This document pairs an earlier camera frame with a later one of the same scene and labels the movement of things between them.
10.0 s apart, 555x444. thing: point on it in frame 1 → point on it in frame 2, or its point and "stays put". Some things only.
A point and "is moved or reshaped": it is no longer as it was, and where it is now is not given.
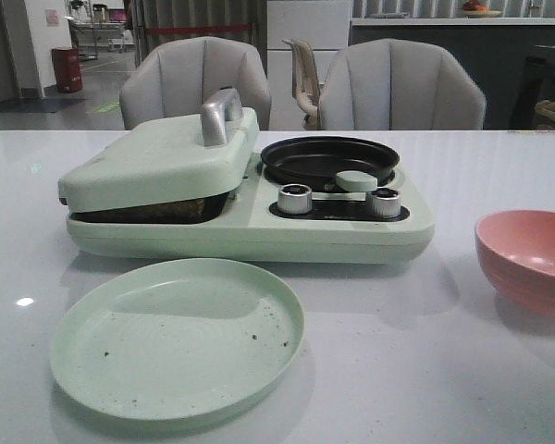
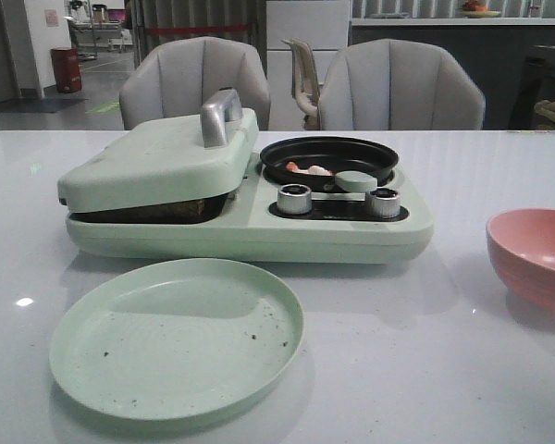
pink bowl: (527, 256) is moved or reshaped
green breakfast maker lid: (209, 154) stays put
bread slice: (191, 210) stays put
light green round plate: (176, 338) stays put
